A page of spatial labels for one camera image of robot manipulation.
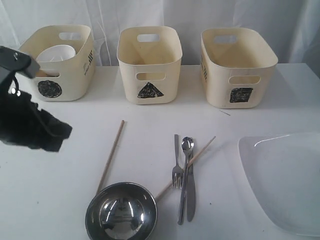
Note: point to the left arm camera box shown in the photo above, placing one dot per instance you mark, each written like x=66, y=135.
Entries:
x=13, y=61

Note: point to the white square plate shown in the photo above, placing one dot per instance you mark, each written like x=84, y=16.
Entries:
x=283, y=172

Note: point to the white curtain backdrop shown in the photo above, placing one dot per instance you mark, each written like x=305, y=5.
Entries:
x=290, y=27

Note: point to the steel spoon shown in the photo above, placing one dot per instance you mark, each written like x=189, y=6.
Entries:
x=187, y=146

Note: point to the wooden chopstick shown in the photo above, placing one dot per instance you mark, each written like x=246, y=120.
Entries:
x=192, y=161
x=110, y=157

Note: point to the steel fork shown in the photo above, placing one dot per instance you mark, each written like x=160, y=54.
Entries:
x=177, y=171

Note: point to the cream bin with circle mark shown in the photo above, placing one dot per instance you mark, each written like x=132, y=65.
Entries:
x=75, y=74

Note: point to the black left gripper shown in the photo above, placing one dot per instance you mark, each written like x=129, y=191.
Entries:
x=22, y=123

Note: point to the stainless steel bowl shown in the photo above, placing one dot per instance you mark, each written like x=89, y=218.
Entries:
x=121, y=211

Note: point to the cream bin with triangle mark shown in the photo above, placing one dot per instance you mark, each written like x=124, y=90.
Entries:
x=149, y=59

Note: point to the steel table knife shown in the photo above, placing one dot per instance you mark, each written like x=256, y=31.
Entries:
x=191, y=194

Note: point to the cream bin with square mark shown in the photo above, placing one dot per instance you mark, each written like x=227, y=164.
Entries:
x=236, y=65

